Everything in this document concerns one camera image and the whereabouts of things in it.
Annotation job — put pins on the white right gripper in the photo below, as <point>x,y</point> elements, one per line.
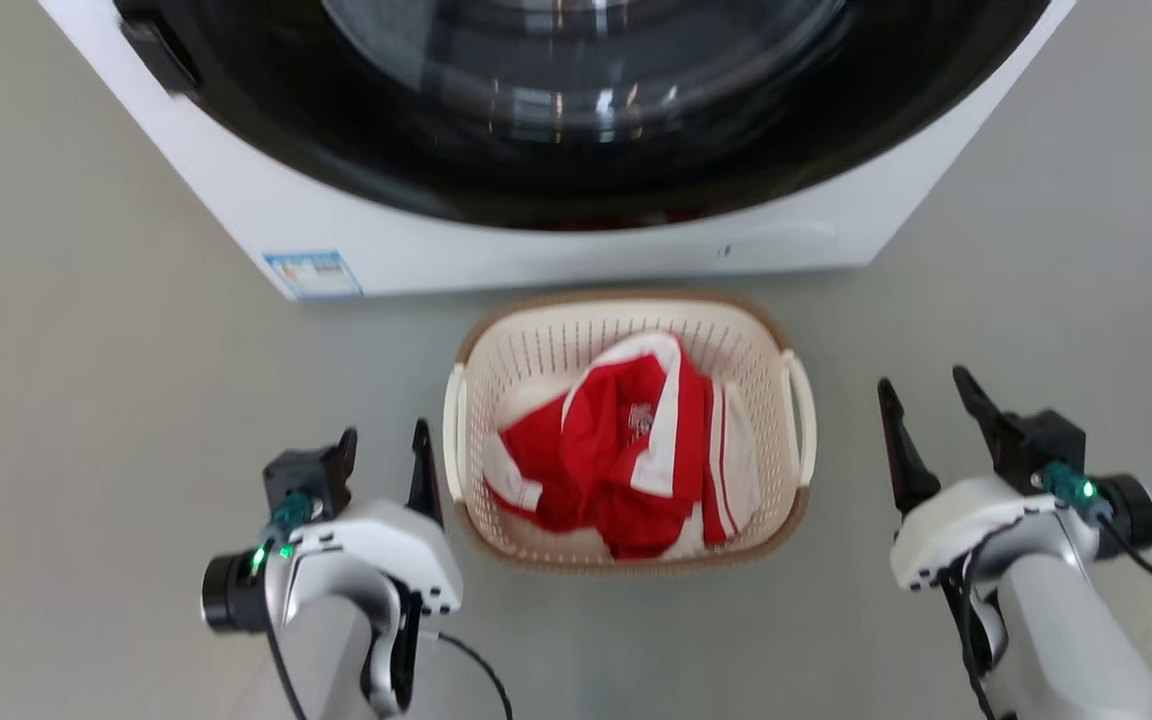
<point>966,520</point>

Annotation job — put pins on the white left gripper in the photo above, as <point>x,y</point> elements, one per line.
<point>386,540</point>

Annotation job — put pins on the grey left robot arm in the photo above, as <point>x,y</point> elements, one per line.
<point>326,650</point>

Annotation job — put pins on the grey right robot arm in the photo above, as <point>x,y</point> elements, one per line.
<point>1056,640</point>

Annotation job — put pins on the cream plastic laundry basket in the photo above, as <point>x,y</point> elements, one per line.
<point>536,350</point>

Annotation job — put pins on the blue energy label sticker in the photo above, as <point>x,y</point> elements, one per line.
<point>314,274</point>

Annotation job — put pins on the red and white garment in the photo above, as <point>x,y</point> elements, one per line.
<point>596,450</point>

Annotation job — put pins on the white front-load washing machine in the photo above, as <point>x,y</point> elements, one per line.
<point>436,250</point>

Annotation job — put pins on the round white filter cover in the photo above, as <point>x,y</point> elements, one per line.
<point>786,243</point>

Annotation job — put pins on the round black washer door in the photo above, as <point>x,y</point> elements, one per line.
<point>336,165</point>

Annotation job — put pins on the steel washer drum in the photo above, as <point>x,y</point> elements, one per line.
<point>586,50</point>

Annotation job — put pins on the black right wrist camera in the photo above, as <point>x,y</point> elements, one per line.
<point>1131,512</point>

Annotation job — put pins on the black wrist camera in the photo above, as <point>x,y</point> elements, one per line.
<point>1131,512</point>
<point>226,595</point>

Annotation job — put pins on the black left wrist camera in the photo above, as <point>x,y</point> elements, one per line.
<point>226,595</point>

